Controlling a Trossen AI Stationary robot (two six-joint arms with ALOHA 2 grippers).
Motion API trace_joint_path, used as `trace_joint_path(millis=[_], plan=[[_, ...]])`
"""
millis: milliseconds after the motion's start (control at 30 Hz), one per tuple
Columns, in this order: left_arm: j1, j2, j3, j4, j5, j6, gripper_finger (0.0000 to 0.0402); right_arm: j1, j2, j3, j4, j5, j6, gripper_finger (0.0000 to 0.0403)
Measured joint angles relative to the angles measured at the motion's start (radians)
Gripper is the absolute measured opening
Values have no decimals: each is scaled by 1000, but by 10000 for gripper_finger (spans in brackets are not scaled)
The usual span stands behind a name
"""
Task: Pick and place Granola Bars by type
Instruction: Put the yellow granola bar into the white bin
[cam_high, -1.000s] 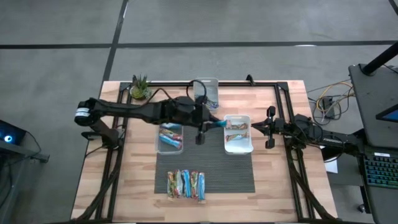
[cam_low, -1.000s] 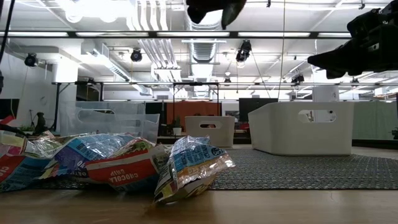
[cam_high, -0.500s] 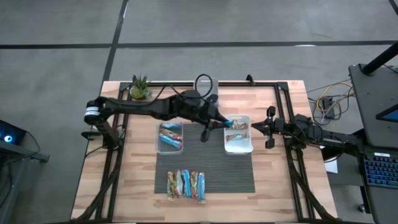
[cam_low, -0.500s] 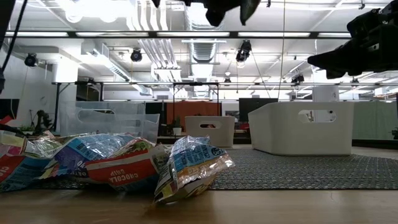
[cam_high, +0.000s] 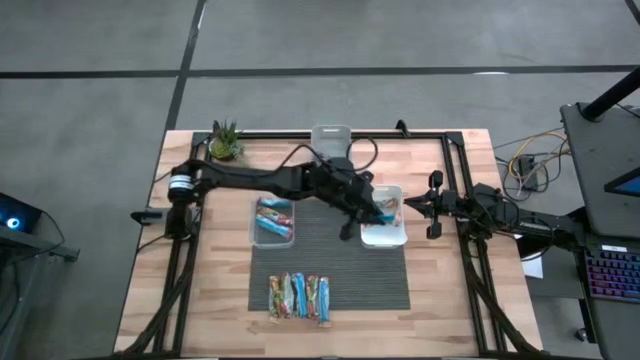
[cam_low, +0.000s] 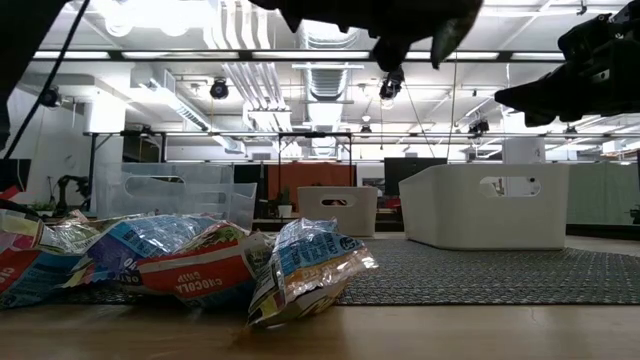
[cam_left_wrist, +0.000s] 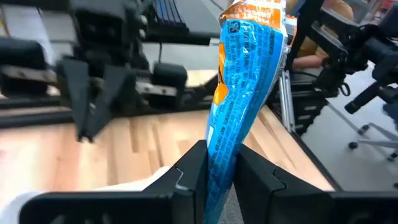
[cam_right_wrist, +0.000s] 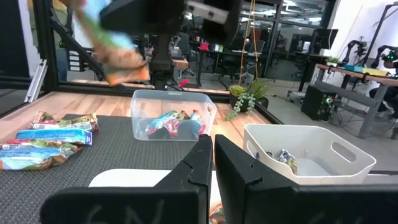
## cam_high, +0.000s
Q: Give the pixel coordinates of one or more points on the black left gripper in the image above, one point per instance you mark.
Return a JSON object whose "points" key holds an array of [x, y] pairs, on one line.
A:
{"points": [[345, 185]]}

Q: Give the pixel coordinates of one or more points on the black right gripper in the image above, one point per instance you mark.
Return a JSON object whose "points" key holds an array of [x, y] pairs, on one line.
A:
{"points": [[440, 205]]}

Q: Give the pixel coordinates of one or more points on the blue granola bar orange end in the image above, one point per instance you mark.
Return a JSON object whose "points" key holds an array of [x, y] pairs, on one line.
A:
{"points": [[389, 219]]}

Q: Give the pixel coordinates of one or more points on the yellow brown Chewy granola bar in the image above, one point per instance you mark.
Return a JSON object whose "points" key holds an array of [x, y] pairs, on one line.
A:
{"points": [[392, 204]]}

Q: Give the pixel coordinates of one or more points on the brown blue granola bar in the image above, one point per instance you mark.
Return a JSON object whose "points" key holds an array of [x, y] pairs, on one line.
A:
{"points": [[398, 223]]}

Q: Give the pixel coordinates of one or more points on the blue red-ended granola bar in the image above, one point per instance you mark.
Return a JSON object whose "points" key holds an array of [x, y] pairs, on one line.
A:
{"points": [[277, 202]]}

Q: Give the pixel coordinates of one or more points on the red silver chocolate chip bar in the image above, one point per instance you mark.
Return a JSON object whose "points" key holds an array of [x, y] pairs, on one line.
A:
{"points": [[275, 215]]}

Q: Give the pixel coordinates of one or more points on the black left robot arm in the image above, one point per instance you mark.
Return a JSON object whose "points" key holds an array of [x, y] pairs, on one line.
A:
{"points": [[250, 177]]}

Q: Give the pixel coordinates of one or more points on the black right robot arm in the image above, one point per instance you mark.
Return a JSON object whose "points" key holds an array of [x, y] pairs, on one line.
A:
{"points": [[530, 225]]}

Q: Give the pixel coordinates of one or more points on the blue yellow silver granola bar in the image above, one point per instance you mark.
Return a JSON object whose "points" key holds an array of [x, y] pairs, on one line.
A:
{"points": [[324, 300]]}

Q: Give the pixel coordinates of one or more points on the large white plastic bin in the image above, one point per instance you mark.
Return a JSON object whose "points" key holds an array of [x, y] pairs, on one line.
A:
{"points": [[385, 240]]}

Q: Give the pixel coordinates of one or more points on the grey woven table mat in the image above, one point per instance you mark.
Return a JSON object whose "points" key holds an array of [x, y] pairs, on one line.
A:
{"points": [[325, 260]]}

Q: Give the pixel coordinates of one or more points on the small white plastic bin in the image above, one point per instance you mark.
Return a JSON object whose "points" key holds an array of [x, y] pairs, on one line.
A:
{"points": [[331, 137]]}

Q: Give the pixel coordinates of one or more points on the clear translucent plastic bin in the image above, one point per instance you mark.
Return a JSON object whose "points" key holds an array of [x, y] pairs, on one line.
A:
{"points": [[272, 242]]}

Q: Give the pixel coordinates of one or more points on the black power box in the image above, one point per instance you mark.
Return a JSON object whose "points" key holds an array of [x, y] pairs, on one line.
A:
{"points": [[527, 172]]}

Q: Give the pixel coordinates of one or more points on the white paper sheet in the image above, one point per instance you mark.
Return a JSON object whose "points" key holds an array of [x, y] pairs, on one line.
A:
{"points": [[534, 267]]}

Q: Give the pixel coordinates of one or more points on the potted succulent plant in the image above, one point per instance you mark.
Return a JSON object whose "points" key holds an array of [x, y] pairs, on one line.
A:
{"points": [[225, 145]]}

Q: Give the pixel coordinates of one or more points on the dark grey workstation desk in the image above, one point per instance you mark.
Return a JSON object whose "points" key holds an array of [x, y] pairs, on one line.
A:
{"points": [[595, 150]]}

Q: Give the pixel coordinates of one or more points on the black backlit keyboard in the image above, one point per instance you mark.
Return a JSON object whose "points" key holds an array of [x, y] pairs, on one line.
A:
{"points": [[612, 275]]}

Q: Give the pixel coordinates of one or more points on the black tablet screen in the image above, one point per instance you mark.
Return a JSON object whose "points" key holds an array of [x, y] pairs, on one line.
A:
{"points": [[627, 186]]}

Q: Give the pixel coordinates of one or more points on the black metal pole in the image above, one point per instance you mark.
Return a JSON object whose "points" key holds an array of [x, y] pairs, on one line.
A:
{"points": [[612, 95]]}

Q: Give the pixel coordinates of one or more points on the grey keyboard desk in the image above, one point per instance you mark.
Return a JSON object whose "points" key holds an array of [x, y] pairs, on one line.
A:
{"points": [[615, 325]]}

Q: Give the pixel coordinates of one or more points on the grey side stand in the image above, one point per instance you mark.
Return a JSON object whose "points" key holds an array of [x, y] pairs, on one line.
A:
{"points": [[50, 250]]}

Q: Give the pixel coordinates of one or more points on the black computer with blue light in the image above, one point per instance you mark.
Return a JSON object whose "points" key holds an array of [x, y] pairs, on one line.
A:
{"points": [[20, 210]]}

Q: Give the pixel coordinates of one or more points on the small black frame clamp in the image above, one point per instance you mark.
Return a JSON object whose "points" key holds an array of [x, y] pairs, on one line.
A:
{"points": [[401, 127]]}

